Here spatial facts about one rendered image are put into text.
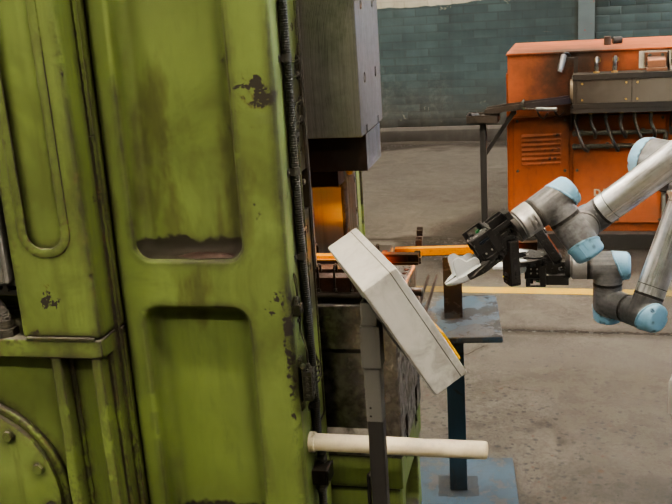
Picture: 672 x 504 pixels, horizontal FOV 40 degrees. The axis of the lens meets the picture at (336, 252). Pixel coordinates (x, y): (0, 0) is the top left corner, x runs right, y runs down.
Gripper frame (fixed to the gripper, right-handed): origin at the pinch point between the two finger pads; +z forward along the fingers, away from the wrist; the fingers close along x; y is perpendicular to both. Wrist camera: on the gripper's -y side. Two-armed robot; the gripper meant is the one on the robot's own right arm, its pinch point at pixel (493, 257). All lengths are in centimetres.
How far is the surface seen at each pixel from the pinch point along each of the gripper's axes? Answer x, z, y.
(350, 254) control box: -56, 27, -17
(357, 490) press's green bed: -15, 38, 65
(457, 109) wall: 763, 86, 64
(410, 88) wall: 764, 136, 39
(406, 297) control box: -73, 12, -14
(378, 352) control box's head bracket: -60, 21, 3
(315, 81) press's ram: -18, 42, -51
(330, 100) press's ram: -18, 38, -46
